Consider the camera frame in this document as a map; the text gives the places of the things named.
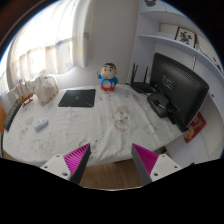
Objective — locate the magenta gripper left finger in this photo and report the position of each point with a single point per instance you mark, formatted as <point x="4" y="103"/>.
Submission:
<point x="70" y="166"/>

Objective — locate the white patterned tablecloth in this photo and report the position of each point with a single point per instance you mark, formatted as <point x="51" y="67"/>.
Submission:
<point x="117" y="120"/>

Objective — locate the black mouse pad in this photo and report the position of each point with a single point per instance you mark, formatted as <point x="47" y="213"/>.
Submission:
<point x="78" y="98"/>

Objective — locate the white sheer curtain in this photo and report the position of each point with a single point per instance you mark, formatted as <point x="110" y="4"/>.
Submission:
<point x="53" y="41"/>

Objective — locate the black box device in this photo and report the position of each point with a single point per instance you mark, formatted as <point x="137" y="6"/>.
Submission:
<point x="158" y="103"/>

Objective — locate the black wifi router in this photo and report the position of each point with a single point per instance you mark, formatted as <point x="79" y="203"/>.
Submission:
<point x="140" y="86"/>

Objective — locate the wooden rack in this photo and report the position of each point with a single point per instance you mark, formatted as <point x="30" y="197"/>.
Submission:
<point x="23" y="92"/>

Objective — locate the white drawstring bag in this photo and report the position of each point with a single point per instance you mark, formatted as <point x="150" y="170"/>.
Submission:
<point x="46" y="88"/>

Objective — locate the black keyboard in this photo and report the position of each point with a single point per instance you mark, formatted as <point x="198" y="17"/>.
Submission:
<point x="11" y="114"/>

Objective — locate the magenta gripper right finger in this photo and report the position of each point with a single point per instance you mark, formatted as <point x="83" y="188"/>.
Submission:
<point x="150" y="166"/>

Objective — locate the framed calligraphy picture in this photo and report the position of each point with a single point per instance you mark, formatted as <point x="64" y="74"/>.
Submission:
<point x="186" y="36"/>

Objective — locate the cartoon boy figure clock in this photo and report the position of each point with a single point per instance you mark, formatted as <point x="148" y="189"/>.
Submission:
<point x="107" y="77"/>

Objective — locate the white wall shelf unit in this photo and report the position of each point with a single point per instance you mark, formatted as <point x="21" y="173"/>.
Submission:
<point x="157" y="25"/>

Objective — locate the black computer monitor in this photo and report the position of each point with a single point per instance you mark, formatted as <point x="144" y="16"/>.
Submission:
<point x="184" y="89"/>

